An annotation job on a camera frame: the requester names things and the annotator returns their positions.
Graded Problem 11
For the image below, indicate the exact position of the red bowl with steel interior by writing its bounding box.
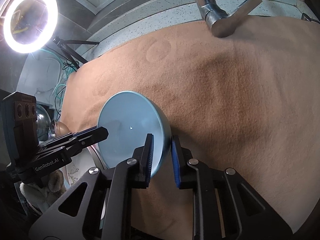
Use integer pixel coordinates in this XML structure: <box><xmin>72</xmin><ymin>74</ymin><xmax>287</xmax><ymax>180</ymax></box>
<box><xmin>49</xmin><ymin>119</ymin><xmax>72</xmax><ymax>138</ymax></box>

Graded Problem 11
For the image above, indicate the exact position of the grey-green ceramic bowl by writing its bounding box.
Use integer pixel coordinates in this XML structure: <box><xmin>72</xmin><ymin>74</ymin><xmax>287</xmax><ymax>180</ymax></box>
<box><xmin>96</xmin><ymin>91</ymin><xmax>172</xmax><ymax>177</ymax></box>

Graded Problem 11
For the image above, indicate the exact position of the black cable bundle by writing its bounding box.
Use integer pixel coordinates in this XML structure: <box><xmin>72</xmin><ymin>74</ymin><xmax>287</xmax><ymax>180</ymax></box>
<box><xmin>62</xmin><ymin>59</ymin><xmax>82</xmax><ymax>72</ymax></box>

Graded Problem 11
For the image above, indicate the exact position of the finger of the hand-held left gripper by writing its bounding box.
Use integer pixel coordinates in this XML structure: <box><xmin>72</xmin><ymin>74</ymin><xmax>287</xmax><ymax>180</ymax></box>
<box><xmin>72</xmin><ymin>127</ymin><xmax>109</xmax><ymax>148</ymax></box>
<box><xmin>71</xmin><ymin>127</ymin><xmax>98</xmax><ymax>137</ymax></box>

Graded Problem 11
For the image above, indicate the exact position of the ring light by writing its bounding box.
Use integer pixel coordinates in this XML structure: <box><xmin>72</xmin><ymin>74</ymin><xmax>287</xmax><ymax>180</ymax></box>
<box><xmin>0</xmin><ymin>0</ymin><xmax>59</xmax><ymax>54</ymax></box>

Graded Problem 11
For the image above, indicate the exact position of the chrome kitchen faucet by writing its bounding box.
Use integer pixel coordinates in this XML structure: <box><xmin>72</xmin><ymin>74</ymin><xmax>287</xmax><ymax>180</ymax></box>
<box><xmin>191</xmin><ymin>0</ymin><xmax>263</xmax><ymax>38</ymax></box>

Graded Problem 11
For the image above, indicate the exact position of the black tripod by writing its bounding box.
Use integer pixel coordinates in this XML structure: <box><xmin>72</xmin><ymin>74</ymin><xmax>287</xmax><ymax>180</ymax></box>
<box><xmin>46</xmin><ymin>36</ymin><xmax>100</xmax><ymax>64</ymax></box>

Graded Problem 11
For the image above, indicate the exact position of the person's left hand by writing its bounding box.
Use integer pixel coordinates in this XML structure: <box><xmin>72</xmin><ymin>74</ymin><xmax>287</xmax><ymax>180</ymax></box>
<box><xmin>47</xmin><ymin>169</ymin><xmax>67</xmax><ymax>193</ymax></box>

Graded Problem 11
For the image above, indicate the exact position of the white plate with leaf print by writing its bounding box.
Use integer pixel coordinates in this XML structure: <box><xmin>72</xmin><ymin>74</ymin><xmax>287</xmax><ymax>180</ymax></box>
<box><xmin>60</xmin><ymin>146</ymin><xmax>105</xmax><ymax>188</ymax></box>

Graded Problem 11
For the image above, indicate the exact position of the metal sprayer fitting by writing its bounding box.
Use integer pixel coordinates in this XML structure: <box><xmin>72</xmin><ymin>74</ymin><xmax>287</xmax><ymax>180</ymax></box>
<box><xmin>301</xmin><ymin>12</ymin><xmax>320</xmax><ymax>24</ymax></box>

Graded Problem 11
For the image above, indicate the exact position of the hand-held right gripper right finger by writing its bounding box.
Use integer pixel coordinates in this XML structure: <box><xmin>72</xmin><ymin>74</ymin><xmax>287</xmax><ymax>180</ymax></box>
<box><xmin>171</xmin><ymin>135</ymin><xmax>293</xmax><ymax>240</ymax></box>

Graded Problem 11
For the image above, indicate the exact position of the large stainless steel bowl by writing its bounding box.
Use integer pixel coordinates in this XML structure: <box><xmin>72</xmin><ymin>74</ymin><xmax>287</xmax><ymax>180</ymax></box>
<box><xmin>35</xmin><ymin>104</ymin><xmax>53</xmax><ymax>140</ymax></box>

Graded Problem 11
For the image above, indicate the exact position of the teal cable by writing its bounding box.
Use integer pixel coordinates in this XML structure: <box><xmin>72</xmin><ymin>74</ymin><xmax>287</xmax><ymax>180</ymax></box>
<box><xmin>40</xmin><ymin>49</ymin><xmax>73</xmax><ymax>100</ymax></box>

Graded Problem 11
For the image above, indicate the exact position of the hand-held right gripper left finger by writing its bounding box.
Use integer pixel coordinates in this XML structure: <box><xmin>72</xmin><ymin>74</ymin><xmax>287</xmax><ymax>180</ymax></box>
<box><xmin>29</xmin><ymin>134</ymin><xmax>154</xmax><ymax>240</ymax></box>

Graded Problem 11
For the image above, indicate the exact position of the tan fleece blanket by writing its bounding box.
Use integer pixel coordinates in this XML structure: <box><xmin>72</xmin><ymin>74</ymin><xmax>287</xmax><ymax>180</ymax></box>
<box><xmin>60</xmin><ymin>15</ymin><xmax>320</xmax><ymax>240</ymax></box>

